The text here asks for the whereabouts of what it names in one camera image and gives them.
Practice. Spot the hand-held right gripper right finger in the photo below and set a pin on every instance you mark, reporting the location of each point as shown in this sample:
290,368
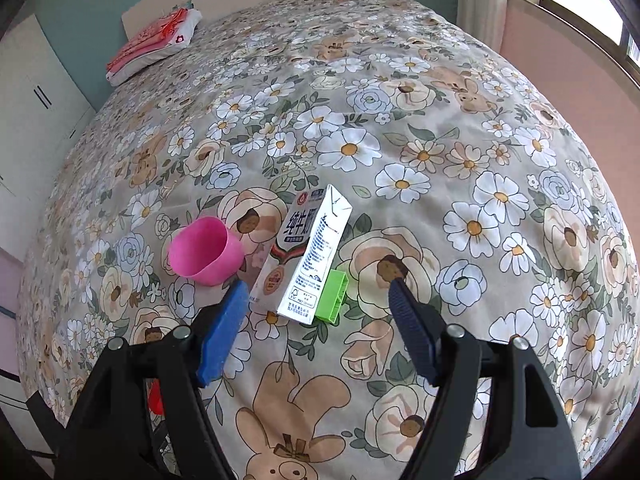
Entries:
415,330

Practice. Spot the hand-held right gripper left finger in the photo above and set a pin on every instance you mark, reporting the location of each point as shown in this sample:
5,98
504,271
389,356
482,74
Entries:
225,330

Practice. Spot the white milk carton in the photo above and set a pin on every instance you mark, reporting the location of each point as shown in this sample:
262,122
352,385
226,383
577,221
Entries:
300,255

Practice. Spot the pink plastic cup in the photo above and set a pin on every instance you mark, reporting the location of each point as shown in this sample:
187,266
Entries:
200,250

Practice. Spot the small green box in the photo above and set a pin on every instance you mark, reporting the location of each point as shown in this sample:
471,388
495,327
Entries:
331,295

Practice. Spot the black and red cylinder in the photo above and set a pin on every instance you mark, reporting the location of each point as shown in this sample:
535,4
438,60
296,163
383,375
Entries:
155,400

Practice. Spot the floral bed blanket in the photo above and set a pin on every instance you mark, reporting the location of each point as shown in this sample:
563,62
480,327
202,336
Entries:
425,110

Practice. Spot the white wardrobe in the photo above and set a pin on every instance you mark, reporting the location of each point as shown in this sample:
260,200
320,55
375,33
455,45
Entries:
35,110

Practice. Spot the white pillow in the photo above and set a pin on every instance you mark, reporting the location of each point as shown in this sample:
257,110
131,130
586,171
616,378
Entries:
185,27

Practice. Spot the beige curtain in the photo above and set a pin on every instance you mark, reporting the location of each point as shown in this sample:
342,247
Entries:
482,0

